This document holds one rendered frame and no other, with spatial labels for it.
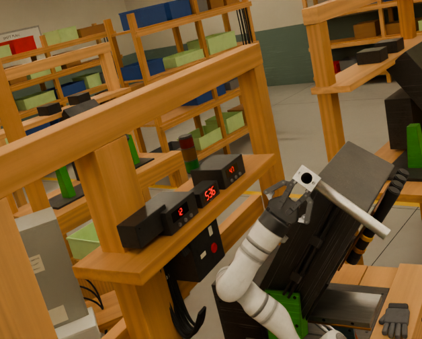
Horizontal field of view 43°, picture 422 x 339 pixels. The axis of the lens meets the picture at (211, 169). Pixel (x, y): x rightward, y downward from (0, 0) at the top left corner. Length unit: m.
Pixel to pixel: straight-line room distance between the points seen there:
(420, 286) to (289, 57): 9.87
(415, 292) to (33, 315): 1.51
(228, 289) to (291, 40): 10.68
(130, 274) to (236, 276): 0.31
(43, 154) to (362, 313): 1.09
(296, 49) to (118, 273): 10.55
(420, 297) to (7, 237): 1.59
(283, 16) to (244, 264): 10.68
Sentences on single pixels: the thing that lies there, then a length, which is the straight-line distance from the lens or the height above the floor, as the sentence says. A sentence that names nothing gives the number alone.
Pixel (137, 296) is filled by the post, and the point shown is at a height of 1.40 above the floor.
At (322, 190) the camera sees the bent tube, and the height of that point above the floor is 1.65.
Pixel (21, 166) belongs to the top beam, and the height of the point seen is 1.90.
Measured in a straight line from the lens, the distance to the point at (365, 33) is 10.48.
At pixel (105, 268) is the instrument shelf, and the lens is 1.50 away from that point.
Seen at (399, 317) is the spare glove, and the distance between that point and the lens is 2.13.
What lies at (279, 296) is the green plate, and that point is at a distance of 1.71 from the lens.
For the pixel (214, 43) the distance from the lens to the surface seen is 7.62.
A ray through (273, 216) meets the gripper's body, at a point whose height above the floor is 1.65.
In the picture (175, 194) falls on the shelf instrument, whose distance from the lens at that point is 1.67.
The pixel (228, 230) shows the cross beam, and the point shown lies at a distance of 2.20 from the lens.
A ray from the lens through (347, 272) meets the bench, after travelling 2.51.
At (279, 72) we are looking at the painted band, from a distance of 12.12.
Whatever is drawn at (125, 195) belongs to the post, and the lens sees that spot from 1.55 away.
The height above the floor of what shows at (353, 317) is 1.13.
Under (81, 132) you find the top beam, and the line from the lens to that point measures 1.43.
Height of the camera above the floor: 2.16
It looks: 17 degrees down
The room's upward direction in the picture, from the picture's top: 13 degrees counter-clockwise
